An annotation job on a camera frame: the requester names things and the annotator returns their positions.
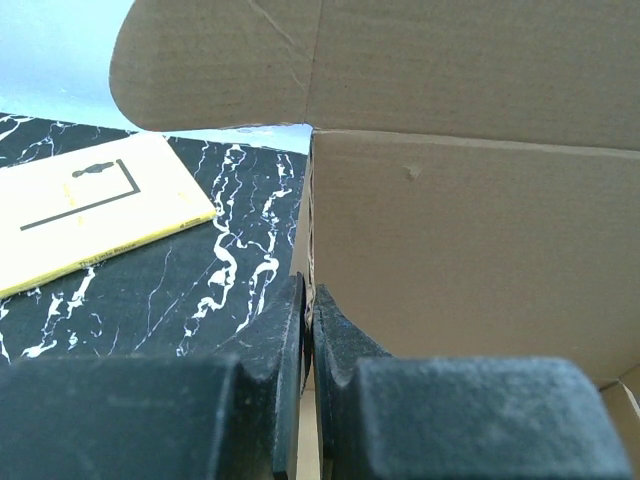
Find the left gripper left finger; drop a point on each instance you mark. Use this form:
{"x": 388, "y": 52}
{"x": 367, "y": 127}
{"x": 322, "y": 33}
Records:
{"x": 230, "y": 413}

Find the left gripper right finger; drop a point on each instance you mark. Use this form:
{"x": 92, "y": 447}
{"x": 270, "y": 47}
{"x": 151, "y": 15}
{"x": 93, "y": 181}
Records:
{"x": 383, "y": 417}

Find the cardboard box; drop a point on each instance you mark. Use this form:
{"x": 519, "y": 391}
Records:
{"x": 475, "y": 185}

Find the yellow pad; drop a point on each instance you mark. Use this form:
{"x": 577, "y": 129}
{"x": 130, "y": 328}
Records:
{"x": 72, "y": 210}

